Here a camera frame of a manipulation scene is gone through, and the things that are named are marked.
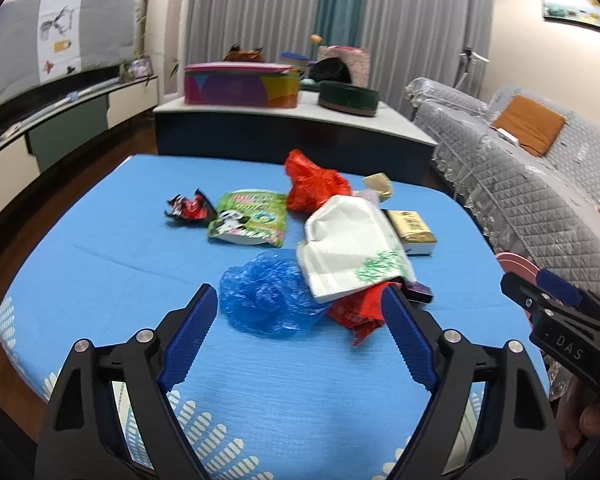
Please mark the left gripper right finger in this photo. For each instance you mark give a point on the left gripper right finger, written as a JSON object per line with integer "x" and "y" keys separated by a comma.
{"x": 515, "y": 436}

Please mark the red plastic bag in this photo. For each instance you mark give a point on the red plastic bag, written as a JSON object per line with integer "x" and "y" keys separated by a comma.
{"x": 312, "y": 185}

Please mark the yellow tissue pack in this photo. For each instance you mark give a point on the yellow tissue pack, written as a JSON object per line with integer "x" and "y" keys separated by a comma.
{"x": 416, "y": 237}

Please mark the pink fabric bag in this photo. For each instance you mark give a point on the pink fabric bag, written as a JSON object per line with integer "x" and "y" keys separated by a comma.
{"x": 357, "y": 61}

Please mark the tv cabinet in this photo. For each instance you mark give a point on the tv cabinet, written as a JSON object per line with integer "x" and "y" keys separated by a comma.
{"x": 50, "y": 135}

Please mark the brown teapot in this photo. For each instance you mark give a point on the brown teapot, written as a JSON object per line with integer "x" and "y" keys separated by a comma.
{"x": 239, "y": 55}

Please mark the white dark coffee table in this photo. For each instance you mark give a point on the white dark coffee table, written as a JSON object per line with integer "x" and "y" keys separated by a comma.
{"x": 387, "y": 142}

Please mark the stacked coloured bowls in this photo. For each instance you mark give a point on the stacked coloured bowls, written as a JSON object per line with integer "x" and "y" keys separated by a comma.
{"x": 299, "y": 62}

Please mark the cream paper scrap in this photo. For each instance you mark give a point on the cream paper scrap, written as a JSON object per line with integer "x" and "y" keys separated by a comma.
{"x": 381, "y": 184}

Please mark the white floor lamp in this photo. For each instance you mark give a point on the white floor lamp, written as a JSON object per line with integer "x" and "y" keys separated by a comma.
{"x": 468, "y": 59}

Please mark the teal curtain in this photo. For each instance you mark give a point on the teal curtain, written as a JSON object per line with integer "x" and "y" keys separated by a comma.
{"x": 338, "y": 22}

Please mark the colourful rectangular box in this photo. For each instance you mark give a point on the colourful rectangular box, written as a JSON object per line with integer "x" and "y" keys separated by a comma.
{"x": 241, "y": 84}

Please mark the right hand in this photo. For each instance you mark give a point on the right hand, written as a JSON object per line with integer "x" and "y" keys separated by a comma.
{"x": 576, "y": 420}

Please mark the orange cushion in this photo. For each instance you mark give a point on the orange cushion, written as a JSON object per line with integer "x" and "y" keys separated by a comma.
{"x": 535, "y": 126}

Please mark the red black crumpled wrapper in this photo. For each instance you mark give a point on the red black crumpled wrapper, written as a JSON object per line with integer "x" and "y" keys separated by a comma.
{"x": 195, "y": 210}

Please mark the grey quilted sofa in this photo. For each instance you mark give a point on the grey quilted sofa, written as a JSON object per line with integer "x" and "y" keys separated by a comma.
{"x": 545, "y": 209}

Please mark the blue plastic bag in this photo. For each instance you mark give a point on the blue plastic bag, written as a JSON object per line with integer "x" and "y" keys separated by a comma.
{"x": 268, "y": 296}

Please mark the pink plastic basin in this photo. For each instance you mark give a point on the pink plastic basin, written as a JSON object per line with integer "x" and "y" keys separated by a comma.
{"x": 517, "y": 264}

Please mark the green round tin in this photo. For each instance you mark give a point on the green round tin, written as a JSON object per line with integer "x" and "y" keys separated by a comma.
{"x": 348, "y": 98}

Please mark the wall picture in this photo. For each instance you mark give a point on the wall picture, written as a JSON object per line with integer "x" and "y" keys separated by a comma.
{"x": 585, "y": 13}

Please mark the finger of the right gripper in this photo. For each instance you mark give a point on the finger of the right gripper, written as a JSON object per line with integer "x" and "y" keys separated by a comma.
{"x": 566, "y": 293}
{"x": 523, "y": 293}

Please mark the blue table mat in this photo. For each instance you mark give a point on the blue table mat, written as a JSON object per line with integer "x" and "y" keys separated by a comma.
{"x": 312, "y": 406}

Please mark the grey covered television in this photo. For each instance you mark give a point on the grey covered television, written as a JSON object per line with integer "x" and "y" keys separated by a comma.
{"x": 44, "y": 40}

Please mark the green panda snack pouch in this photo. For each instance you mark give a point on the green panda snack pouch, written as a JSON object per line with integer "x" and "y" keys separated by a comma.
{"x": 250, "y": 217}

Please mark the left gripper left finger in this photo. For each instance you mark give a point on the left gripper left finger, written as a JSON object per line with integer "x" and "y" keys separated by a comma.
{"x": 82, "y": 436}

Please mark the red white carton box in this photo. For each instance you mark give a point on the red white carton box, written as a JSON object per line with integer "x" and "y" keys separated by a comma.
{"x": 361, "y": 312}

